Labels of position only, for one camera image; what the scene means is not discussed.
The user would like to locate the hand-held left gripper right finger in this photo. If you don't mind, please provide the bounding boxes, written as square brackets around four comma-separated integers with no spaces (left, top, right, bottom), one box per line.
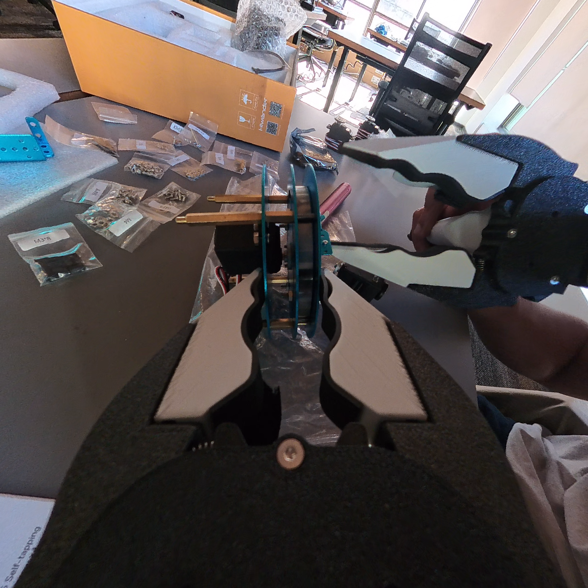
[321,275,428,422]

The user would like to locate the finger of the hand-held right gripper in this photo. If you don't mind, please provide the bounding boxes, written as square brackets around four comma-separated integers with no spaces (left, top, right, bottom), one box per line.
[335,246,476,288]
[342,136,522,200]

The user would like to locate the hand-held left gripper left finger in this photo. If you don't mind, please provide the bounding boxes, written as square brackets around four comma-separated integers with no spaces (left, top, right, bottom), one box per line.
[154,270,266,422]

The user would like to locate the black servo with silver horn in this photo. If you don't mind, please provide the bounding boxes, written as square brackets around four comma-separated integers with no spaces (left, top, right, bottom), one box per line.
[334,261,390,303]

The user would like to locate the blue robot arm turntable base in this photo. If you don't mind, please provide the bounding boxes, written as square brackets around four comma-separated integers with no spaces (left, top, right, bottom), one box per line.
[176,163,334,341]

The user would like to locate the person's right forearm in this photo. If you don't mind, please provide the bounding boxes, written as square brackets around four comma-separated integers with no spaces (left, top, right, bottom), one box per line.
[469,294,588,400]

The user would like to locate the dark grey desk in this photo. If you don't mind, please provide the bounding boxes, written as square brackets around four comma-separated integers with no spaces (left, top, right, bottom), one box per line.
[0,37,478,499]

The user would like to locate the person's right hand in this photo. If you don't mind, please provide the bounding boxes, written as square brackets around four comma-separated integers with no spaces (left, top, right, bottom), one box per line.
[410,186,460,251]

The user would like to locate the large clear plastic bag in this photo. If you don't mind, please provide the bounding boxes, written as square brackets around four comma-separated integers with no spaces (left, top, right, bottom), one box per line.
[189,175,368,448]

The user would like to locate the black slatted chair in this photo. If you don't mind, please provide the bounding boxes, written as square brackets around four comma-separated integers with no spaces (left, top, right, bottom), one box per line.
[369,12,493,138]

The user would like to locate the pink screwdriver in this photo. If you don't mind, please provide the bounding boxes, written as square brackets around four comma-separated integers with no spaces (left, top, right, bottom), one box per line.
[318,182,354,220]

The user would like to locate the background cardboard box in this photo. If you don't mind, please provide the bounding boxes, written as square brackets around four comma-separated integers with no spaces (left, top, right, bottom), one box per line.
[342,48,391,85]

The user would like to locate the person's dark trousers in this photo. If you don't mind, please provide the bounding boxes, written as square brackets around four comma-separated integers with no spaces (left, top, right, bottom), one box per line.
[477,394,517,444]

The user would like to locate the dark shiny parts bag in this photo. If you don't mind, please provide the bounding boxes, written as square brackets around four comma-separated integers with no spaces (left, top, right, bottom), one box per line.
[289,129,340,172]

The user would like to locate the wooden background table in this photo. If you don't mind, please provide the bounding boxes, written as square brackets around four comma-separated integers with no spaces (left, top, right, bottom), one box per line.
[317,28,487,111]

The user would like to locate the rolling office chair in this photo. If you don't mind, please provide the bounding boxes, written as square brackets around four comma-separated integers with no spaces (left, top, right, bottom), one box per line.
[296,28,336,83]

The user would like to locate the group of small screw bags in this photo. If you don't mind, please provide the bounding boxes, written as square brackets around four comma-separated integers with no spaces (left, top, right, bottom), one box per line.
[7,101,281,288]

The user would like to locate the person's white shirt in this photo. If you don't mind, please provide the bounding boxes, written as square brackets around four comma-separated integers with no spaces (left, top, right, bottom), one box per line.
[475,386,588,588]

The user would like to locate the white foam sheet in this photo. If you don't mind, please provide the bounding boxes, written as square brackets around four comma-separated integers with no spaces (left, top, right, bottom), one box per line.
[0,106,121,220]

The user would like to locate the bubble wrap bundle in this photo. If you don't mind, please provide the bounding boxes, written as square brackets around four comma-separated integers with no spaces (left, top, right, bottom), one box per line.
[231,0,307,53]

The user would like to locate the white instruction sheet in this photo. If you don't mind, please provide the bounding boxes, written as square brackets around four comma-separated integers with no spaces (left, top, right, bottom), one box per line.
[0,494,57,588]

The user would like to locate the orange cardboard box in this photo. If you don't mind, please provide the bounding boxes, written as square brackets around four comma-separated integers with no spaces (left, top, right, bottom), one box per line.
[51,0,298,152]

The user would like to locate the black cable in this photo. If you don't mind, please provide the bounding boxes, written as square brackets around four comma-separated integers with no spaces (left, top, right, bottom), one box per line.
[250,51,288,74]

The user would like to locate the small blue metal bracket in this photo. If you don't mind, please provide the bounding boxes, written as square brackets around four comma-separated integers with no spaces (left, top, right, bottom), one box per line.
[0,116,57,164]

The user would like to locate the white foam cutout frame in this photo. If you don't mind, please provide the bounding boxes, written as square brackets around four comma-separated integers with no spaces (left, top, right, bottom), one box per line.
[0,69,60,135]

